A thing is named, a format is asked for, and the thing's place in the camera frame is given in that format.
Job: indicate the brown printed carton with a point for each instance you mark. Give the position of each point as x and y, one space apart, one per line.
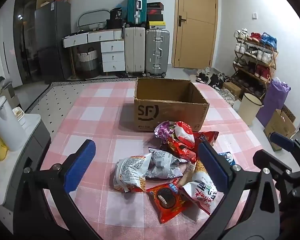
280 127

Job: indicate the red sneakers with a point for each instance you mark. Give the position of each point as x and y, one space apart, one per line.
254 37

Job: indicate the dark shoe box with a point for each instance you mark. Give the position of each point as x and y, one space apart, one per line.
155 17

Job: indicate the cream dotted carpet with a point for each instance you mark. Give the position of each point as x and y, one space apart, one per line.
57 100

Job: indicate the oval mirror frame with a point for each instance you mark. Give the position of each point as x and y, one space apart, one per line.
93 11

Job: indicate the red and black shoe box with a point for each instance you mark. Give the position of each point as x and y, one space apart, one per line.
155 11

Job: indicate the white sneakers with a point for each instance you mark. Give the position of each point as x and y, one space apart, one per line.
240 33

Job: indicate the small cardboard box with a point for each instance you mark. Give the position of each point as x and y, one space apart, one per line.
232 88

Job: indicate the red cookie packet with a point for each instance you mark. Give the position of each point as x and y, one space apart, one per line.
165 200

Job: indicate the grey doormat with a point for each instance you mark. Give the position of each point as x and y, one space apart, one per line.
190 71

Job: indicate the teal suitcase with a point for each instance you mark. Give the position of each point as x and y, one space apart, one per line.
136 5

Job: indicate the cream trash bin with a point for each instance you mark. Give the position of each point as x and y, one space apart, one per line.
248 110

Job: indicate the white and red noodle packet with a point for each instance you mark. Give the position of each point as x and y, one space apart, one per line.
200 192

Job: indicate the white kettle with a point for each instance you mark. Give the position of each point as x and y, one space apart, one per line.
7 125

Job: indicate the yellow and black shoe box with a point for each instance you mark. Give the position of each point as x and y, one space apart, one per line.
157 25

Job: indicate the wooden door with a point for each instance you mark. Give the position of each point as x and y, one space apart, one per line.
197 37

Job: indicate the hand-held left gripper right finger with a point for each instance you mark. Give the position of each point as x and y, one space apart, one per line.
213 166

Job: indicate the grey fridge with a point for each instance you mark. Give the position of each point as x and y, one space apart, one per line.
50 30

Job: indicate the clear biscuit pack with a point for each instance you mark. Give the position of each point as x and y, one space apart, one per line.
187 176

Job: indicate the grey and purple snack packet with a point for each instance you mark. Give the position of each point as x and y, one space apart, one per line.
162 163

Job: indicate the white and orange noodle packet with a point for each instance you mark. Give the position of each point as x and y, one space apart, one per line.
130 172

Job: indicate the red shiny snack packet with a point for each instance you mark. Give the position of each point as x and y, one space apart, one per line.
182 150

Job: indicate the red and white snack packet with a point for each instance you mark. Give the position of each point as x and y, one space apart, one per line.
183 131

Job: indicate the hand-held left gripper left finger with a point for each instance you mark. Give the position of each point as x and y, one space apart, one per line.
81 163

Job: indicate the dark glass door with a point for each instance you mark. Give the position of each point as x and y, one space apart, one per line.
26 42

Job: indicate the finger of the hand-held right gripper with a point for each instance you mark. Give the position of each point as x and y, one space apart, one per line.
281 141
272 161

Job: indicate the grey side cabinet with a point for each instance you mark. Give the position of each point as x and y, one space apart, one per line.
35 135

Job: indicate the pink checked tablecloth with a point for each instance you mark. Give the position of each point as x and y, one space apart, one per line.
95 120

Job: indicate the pile of assorted shoes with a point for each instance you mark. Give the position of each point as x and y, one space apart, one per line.
215 80

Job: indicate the silver suitcase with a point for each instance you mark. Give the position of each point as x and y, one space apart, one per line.
157 52

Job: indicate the red biscuit packet blue print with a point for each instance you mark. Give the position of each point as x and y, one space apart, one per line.
207 137

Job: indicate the white desk with drawers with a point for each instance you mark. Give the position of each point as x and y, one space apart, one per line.
112 55

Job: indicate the takeaway food container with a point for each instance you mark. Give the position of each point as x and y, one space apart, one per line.
18 112

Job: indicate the purple bag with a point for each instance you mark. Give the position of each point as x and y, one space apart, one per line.
273 102

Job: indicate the wooden shoe rack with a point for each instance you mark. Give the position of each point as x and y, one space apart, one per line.
273 62

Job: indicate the brown cardboard box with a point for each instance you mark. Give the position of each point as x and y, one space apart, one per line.
150 112

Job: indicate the beige suitcase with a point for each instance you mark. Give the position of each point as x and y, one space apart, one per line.
134 52

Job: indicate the blue sneakers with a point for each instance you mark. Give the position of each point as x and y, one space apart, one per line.
268 40

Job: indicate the striped laundry basket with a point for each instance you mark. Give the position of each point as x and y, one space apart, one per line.
87 63

